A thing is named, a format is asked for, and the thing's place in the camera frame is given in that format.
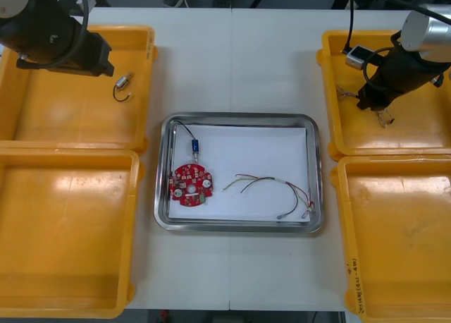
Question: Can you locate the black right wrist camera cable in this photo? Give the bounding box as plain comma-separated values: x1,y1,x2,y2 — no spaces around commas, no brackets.
340,0,399,91

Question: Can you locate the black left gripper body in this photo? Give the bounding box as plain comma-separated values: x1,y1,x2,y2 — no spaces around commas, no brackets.
62,30,116,78

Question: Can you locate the grey wire harness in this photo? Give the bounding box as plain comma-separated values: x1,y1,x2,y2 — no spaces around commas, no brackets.
374,109,396,129

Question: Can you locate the blue-white twisted wire harness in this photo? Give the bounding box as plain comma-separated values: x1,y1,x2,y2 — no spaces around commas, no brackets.
335,85,361,102

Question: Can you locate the blue label metal solenoid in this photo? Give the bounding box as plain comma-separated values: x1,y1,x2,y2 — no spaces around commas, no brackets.
173,119,202,164

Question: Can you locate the long black arm cable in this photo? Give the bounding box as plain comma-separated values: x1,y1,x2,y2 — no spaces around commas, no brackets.
357,0,451,25

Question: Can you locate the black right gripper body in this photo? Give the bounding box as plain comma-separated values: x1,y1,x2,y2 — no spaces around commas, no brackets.
356,66,403,112

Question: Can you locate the pale grey right wrist camera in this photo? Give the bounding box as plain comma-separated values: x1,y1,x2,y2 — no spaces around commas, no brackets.
345,45,369,71

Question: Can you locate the small metal solenoid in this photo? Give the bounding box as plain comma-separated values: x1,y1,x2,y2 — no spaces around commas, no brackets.
112,72,136,103

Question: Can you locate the round red circuit board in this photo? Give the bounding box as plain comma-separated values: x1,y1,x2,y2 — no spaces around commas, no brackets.
168,161,216,209

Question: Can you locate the steel tray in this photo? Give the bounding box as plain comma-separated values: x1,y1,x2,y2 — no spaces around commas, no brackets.
153,111,325,233

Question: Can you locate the red black green-yellow wire harness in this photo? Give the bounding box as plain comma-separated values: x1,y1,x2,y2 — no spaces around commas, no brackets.
219,173,316,220

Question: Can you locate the white sheet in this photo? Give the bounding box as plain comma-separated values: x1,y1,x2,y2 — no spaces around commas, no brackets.
168,124,311,223

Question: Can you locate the yellow-orange plastic bin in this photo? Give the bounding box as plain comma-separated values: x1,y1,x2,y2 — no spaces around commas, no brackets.
315,29,451,162
0,25,159,153
330,154,451,321
0,147,146,321

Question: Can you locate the black left wrist camera cable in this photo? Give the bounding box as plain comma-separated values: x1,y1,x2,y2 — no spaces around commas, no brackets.
16,0,93,71

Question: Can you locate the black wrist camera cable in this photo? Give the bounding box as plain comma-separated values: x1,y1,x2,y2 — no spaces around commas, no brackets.
16,0,93,71
340,0,399,91

